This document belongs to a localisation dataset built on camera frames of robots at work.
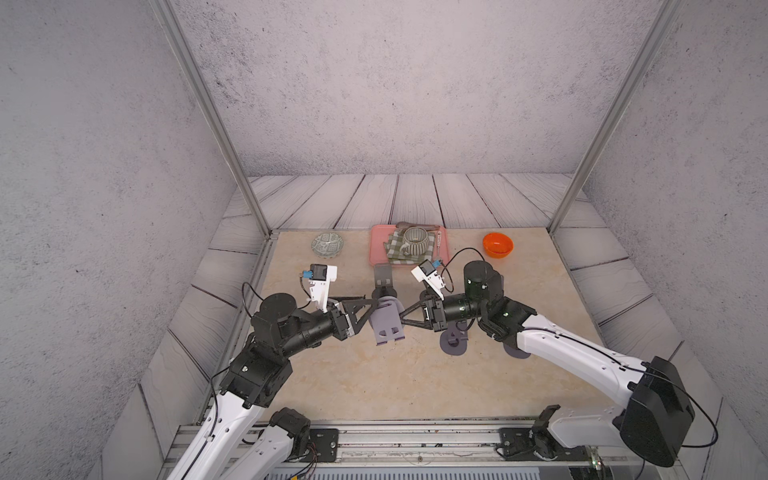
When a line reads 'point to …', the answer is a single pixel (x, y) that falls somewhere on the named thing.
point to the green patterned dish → (327, 245)
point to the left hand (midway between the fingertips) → (375, 306)
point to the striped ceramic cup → (416, 239)
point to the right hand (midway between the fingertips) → (403, 324)
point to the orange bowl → (497, 245)
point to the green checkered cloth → (395, 254)
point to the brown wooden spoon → (402, 225)
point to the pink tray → (379, 235)
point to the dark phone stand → (383, 277)
